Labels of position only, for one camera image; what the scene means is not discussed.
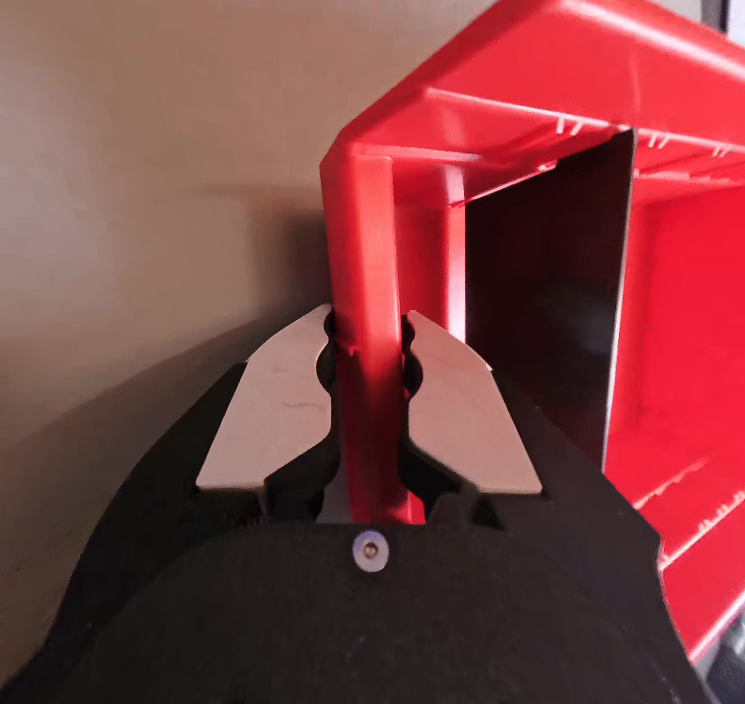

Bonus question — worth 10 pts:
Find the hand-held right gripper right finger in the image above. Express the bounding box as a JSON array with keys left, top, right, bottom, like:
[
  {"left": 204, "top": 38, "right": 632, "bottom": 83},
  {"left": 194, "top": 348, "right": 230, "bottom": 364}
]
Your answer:
[{"left": 398, "top": 310, "right": 543, "bottom": 501}]

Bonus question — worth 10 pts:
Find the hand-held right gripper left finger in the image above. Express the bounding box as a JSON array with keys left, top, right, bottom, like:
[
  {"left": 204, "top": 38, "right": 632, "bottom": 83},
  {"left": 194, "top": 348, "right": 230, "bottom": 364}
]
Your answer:
[{"left": 195, "top": 303, "right": 341, "bottom": 504}]

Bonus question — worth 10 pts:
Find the red plastic bin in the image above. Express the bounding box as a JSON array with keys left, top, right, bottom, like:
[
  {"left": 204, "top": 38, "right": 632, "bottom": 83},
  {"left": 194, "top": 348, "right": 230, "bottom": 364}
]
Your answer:
[{"left": 320, "top": 0, "right": 745, "bottom": 667}]

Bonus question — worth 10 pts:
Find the black flat panel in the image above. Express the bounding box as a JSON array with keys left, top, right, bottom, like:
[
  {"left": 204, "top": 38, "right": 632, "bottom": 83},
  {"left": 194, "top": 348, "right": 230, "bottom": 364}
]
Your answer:
[{"left": 464, "top": 129, "right": 636, "bottom": 475}]

